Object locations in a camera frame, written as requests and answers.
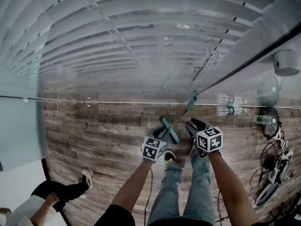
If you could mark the small white device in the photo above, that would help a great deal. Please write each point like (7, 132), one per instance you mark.
(281, 136)

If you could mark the person's left forearm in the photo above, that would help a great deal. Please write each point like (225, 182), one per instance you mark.
(134, 182)

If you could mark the wooden floor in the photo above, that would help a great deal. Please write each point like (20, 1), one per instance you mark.
(105, 138)

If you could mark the person's black shoe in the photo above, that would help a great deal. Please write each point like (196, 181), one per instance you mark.
(169, 156)

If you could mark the person's blue jeans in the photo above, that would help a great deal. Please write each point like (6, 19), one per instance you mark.
(197, 192)

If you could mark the clear plastic bottle green label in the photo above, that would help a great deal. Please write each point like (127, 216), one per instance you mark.
(231, 110)

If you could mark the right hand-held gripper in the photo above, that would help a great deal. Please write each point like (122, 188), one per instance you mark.
(209, 139)

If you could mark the black glass door frame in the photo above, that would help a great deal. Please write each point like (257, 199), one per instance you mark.
(249, 63)

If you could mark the clear plastic bottle green cap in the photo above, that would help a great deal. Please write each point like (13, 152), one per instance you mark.
(265, 120)

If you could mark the grey window blinds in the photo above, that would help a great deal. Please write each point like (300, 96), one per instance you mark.
(141, 32)

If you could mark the grey cylindrical door fixture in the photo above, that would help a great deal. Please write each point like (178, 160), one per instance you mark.
(288, 62)

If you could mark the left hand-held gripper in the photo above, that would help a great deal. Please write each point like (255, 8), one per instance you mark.
(152, 148)

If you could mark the person's right forearm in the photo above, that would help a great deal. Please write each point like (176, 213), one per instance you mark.
(228, 185)

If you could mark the person's black shirt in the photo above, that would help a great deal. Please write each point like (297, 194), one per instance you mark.
(115, 216)

